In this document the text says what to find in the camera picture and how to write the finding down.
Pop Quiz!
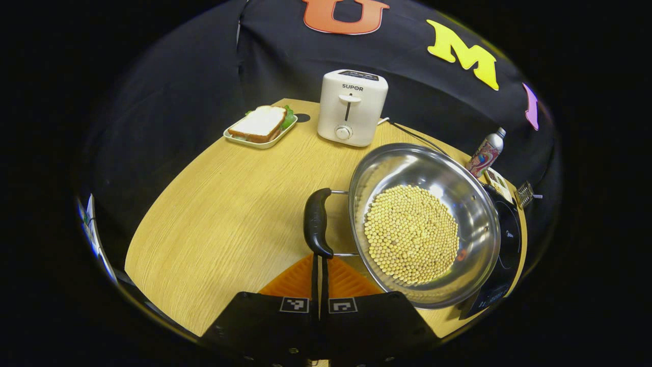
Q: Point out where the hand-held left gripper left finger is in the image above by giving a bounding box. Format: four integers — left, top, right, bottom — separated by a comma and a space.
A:
201, 253, 322, 365

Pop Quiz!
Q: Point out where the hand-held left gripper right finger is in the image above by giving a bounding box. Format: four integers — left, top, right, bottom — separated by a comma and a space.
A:
322, 255, 441, 365

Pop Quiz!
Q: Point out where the pile of soybeans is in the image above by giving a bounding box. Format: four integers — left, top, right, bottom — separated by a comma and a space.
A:
364, 185, 460, 285

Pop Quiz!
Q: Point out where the stainless steel pot black handle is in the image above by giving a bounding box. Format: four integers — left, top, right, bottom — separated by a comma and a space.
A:
304, 143, 502, 310

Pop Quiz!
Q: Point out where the black induction cooktop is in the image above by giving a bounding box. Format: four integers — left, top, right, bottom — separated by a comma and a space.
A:
458, 183, 523, 321

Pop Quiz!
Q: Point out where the white divided plate with beans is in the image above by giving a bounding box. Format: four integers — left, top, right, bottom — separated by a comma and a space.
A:
484, 168, 514, 204

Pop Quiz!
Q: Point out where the sandwich with lettuce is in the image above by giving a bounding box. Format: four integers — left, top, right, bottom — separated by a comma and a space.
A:
228, 105, 296, 143

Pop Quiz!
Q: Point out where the white toaster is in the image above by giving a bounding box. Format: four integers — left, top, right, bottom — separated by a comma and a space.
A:
317, 70, 389, 147

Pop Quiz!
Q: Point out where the silver bottle with colourful label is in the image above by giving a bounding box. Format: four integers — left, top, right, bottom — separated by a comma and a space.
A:
465, 127, 506, 178

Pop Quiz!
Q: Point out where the black power cable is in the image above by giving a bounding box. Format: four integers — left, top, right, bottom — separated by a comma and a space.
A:
377, 117, 450, 155

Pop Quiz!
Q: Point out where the metal wire utensil holder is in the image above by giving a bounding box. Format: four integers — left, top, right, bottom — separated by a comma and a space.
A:
517, 181, 544, 209

